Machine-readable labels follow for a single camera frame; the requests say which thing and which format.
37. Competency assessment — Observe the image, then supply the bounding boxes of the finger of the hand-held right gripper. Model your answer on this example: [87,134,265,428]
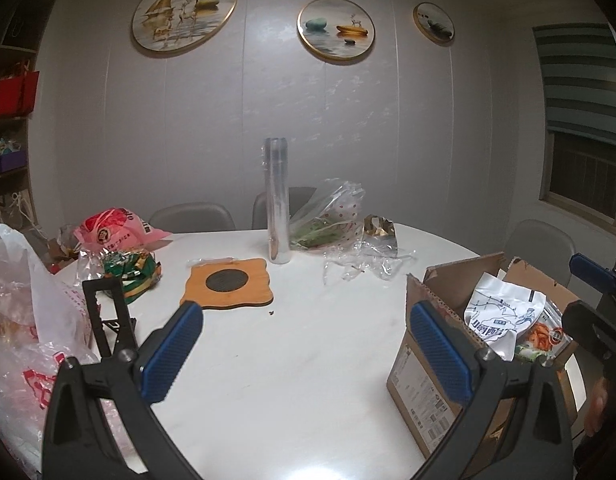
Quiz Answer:
[569,254,616,294]
[562,300,616,362]

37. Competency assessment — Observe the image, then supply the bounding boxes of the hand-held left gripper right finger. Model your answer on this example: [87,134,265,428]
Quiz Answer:
[409,300,575,480]

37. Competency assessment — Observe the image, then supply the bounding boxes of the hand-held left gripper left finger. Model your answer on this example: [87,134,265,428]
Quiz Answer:
[42,300,205,480]

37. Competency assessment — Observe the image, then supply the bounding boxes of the cardboard box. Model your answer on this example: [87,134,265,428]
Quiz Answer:
[386,252,586,461]

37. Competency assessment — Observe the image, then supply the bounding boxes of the orange clear snack packet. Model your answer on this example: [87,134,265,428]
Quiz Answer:
[515,310,571,363]

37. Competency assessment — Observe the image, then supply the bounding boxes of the white snack packet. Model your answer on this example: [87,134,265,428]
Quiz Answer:
[463,272,546,361]

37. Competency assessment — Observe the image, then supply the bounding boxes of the person's right hand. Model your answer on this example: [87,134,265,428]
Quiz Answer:
[584,376,613,437]

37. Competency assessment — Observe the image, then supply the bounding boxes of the black stand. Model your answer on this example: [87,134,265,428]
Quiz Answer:
[82,277,138,361]

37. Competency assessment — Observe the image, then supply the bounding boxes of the grey chair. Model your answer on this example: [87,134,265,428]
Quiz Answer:
[252,186,319,228]
[148,202,236,233]
[503,219,576,286]

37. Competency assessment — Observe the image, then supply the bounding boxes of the green snack bag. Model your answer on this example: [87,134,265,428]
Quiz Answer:
[102,249,163,303]

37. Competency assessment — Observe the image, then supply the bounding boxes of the window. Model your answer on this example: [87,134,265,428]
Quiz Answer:
[540,130,616,233]

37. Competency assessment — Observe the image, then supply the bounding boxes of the wooden trivet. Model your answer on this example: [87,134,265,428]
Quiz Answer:
[180,257,275,311]

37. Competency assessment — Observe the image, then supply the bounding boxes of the crumpled clear plastic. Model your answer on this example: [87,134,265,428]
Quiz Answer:
[323,240,416,283]

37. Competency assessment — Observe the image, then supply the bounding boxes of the pink plastic bag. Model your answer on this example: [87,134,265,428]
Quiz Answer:
[72,206,173,251]

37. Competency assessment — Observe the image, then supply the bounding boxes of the gold foil wrapper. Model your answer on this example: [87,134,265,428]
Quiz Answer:
[363,214,399,251]

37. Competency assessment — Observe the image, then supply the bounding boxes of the white and red plastic bag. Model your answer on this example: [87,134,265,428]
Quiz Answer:
[0,219,133,476]

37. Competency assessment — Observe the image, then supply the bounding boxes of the dotted clear bag of greens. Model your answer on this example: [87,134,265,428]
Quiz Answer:
[289,178,366,251]

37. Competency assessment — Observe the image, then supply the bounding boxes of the clear plastic wrap roll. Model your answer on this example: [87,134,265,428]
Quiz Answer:
[263,136,291,265]

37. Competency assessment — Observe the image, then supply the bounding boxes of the striped window blind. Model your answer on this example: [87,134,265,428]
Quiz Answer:
[532,22,616,151]

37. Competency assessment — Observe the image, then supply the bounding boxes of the purple box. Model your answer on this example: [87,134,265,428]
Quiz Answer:
[0,150,27,173]

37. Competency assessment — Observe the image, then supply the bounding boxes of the red gift bags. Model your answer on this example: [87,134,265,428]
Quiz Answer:
[0,62,40,118]

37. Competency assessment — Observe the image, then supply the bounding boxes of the wooden shelf unit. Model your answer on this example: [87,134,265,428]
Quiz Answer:
[0,0,56,226]

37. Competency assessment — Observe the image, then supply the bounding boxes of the small round wall picture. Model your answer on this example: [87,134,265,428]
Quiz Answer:
[413,2,455,46]

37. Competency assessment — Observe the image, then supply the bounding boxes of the large round wall picture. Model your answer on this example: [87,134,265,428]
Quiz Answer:
[132,0,239,55]

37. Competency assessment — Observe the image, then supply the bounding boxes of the medium round wall picture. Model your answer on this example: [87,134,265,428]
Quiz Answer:
[297,0,376,63]

